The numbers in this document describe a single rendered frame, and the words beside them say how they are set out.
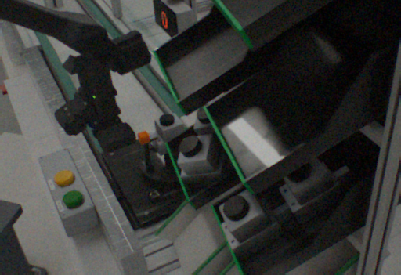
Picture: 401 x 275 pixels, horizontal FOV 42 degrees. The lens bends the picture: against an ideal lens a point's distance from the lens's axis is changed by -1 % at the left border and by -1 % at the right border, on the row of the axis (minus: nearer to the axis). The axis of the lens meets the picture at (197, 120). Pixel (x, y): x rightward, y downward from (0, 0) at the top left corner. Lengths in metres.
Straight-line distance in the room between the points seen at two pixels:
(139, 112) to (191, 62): 0.70
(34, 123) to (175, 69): 0.88
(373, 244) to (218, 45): 0.30
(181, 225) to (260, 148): 0.41
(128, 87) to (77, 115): 0.56
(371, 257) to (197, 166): 0.24
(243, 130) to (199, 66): 0.13
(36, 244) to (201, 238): 0.43
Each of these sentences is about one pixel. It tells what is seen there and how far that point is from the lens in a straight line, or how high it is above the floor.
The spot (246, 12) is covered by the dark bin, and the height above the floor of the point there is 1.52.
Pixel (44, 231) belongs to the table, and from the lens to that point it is 1.21.
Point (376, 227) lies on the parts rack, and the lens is 0.59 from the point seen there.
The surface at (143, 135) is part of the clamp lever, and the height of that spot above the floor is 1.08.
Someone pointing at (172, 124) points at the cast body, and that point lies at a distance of 1.04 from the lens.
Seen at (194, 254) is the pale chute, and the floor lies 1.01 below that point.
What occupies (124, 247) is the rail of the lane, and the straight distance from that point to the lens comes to 1.00.
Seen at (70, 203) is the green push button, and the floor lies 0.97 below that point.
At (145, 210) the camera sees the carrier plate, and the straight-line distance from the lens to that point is 1.04.
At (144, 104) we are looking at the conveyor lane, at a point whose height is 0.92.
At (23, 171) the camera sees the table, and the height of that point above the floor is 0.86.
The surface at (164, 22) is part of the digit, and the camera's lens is 1.17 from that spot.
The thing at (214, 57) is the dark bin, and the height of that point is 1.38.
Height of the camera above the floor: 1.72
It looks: 37 degrees down
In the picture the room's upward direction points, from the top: 5 degrees counter-clockwise
